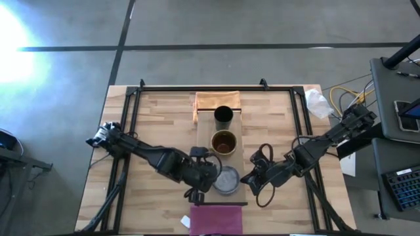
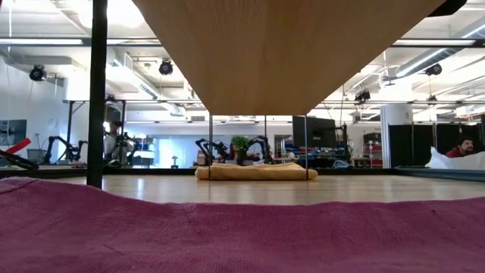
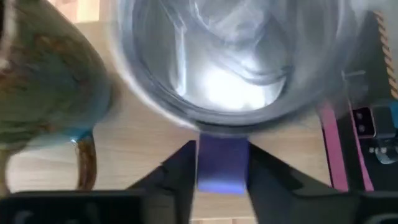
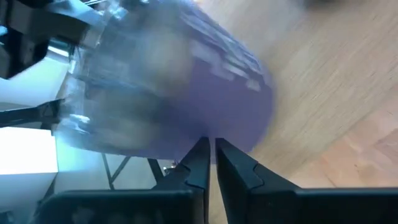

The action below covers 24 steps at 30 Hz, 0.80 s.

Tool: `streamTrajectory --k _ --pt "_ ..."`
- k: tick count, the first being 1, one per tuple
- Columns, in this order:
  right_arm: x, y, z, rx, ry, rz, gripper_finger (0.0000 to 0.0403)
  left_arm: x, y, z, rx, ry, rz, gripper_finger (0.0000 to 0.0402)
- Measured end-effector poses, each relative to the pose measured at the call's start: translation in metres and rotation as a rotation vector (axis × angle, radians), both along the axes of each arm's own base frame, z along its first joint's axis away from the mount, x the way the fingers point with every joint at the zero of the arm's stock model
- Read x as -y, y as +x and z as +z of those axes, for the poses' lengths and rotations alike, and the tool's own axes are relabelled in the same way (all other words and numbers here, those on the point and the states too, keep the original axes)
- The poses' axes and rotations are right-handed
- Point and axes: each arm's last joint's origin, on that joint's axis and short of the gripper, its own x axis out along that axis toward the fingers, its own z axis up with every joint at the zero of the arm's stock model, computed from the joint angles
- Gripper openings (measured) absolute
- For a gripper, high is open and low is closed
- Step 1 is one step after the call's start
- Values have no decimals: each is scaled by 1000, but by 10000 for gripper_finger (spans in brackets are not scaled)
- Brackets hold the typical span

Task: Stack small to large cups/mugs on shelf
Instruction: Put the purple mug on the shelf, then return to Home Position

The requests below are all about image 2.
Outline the white crumpled cloth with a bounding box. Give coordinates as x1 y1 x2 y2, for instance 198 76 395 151
425 146 485 171

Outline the silver ceiling air duct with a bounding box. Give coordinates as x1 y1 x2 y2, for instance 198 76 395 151
381 18 485 83

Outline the black computer monitor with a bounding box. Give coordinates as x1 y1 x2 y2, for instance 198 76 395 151
292 115 338 149

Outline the white round column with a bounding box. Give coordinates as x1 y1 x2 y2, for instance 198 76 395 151
379 103 415 169

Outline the purple cloth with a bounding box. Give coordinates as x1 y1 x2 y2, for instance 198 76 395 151
0 176 485 273

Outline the ceiling strip light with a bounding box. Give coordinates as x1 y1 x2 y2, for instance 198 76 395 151
391 38 479 48
0 37 85 47

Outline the light wooden shelf board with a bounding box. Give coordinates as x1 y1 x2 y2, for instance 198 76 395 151
131 0 447 117

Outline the small green potted plant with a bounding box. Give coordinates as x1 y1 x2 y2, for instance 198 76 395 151
230 135 252 167

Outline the black room partition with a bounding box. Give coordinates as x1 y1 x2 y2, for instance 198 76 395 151
388 122 485 168

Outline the folded yellow waffle towel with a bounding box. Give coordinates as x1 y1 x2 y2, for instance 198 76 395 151
194 162 319 181

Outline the red bar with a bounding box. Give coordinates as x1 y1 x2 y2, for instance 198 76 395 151
5 137 33 155

